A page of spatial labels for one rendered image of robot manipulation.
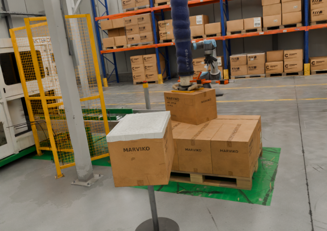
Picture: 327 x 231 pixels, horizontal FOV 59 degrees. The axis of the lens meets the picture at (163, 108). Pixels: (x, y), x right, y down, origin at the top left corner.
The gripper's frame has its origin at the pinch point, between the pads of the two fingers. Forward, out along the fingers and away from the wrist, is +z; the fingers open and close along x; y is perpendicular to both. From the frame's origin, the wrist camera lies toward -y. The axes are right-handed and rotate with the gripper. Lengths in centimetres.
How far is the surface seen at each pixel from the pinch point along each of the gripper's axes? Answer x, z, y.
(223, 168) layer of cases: 53, 99, -48
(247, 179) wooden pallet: 45, 110, -71
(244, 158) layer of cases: 45, 86, -69
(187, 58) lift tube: 5.5, -16.4, 33.0
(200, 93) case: 11.1, 28.1, 10.5
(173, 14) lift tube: 13, -73, 42
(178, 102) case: 21, 40, 42
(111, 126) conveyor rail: 74, 69, 132
